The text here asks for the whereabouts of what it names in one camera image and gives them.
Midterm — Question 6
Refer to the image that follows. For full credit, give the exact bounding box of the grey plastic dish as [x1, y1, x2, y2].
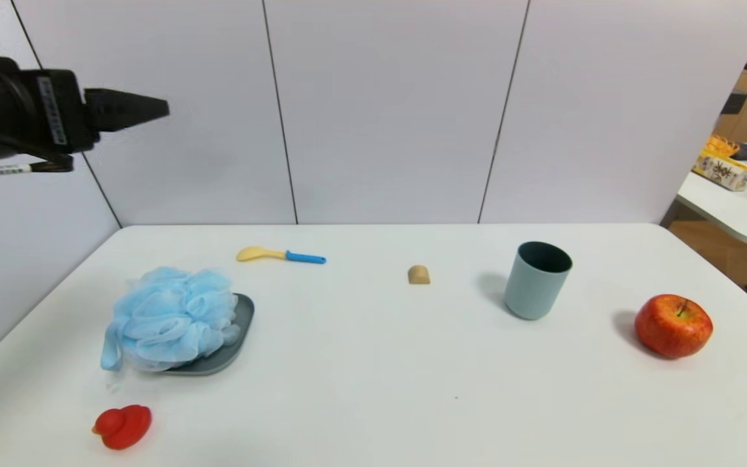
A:
[160, 293, 255, 377]

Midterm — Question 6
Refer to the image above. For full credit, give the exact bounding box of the orange wire basket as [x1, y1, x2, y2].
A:
[704, 135, 739, 158]

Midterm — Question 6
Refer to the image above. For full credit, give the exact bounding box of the grey-blue plastic cup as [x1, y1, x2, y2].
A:
[504, 241, 573, 320]

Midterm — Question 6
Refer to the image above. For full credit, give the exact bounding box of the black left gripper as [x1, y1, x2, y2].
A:
[0, 55, 170, 169]

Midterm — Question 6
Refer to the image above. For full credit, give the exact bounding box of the red apple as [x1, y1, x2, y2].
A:
[634, 294, 714, 359]

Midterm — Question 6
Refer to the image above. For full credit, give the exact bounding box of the printed cardboard box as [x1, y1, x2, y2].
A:
[692, 150, 747, 193]

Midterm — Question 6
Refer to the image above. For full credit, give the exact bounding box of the blue mesh bath loofah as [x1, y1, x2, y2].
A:
[101, 266, 242, 373]

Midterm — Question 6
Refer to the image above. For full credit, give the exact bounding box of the yellow spoon blue handle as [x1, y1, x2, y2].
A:
[236, 246, 327, 265]

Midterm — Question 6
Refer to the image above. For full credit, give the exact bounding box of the red rubber duck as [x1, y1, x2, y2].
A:
[92, 405, 152, 450]

